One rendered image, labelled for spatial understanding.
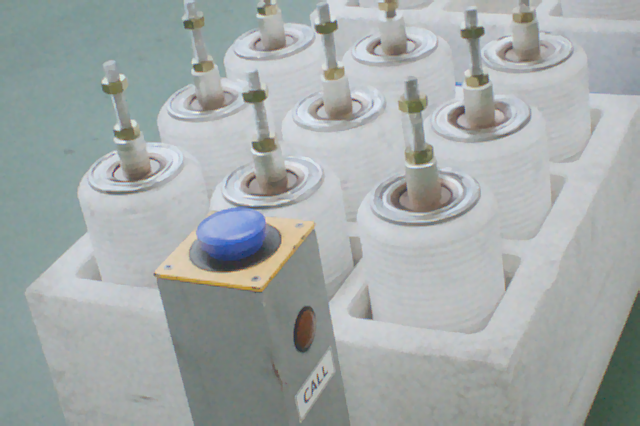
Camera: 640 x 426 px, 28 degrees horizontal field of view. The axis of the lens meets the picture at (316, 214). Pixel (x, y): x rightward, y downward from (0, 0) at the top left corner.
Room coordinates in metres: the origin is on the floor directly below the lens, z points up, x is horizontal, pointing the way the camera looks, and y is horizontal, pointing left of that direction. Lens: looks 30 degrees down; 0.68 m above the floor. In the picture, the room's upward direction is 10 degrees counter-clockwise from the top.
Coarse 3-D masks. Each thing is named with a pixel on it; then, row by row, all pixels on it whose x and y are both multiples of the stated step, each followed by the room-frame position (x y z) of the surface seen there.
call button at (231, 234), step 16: (240, 208) 0.63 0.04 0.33; (208, 224) 0.62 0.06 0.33; (224, 224) 0.62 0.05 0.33; (240, 224) 0.61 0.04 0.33; (256, 224) 0.61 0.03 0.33; (208, 240) 0.61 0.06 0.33; (224, 240) 0.60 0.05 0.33; (240, 240) 0.60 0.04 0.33; (256, 240) 0.60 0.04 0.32; (224, 256) 0.60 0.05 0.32; (240, 256) 0.60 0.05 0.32
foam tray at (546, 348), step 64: (576, 192) 0.84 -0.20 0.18; (64, 256) 0.88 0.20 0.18; (512, 256) 0.77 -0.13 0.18; (576, 256) 0.78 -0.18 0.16; (64, 320) 0.82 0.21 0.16; (128, 320) 0.79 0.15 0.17; (512, 320) 0.69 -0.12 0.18; (576, 320) 0.77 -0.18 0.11; (64, 384) 0.83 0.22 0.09; (128, 384) 0.80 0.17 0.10; (384, 384) 0.69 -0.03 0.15; (448, 384) 0.66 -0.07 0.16; (512, 384) 0.65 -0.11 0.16; (576, 384) 0.76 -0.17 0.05
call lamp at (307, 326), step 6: (306, 312) 0.60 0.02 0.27; (306, 318) 0.60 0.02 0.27; (312, 318) 0.60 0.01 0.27; (300, 324) 0.59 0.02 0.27; (306, 324) 0.60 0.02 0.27; (312, 324) 0.60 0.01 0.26; (300, 330) 0.59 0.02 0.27; (306, 330) 0.60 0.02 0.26; (312, 330) 0.60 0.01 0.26; (300, 336) 0.59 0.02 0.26; (306, 336) 0.59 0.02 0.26; (312, 336) 0.60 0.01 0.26; (300, 342) 0.59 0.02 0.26; (306, 342) 0.59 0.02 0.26
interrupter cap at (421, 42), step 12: (372, 36) 1.04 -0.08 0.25; (408, 36) 1.02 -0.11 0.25; (420, 36) 1.02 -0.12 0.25; (432, 36) 1.01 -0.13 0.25; (360, 48) 1.02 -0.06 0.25; (372, 48) 1.01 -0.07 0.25; (408, 48) 1.00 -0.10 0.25; (420, 48) 0.99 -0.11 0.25; (432, 48) 0.99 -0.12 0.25; (360, 60) 0.99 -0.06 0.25; (372, 60) 0.98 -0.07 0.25; (384, 60) 0.98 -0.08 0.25; (396, 60) 0.97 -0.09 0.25; (408, 60) 0.97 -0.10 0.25
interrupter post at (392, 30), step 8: (400, 16) 1.00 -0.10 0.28; (384, 24) 1.00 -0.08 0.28; (392, 24) 1.00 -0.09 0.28; (400, 24) 1.00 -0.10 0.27; (384, 32) 1.00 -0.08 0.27; (392, 32) 1.00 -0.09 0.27; (400, 32) 1.00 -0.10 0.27; (384, 40) 1.00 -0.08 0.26; (392, 40) 1.00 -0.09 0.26; (400, 40) 1.00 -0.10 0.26; (384, 48) 1.00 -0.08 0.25; (392, 48) 1.00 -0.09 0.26; (400, 48) 1.00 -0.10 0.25
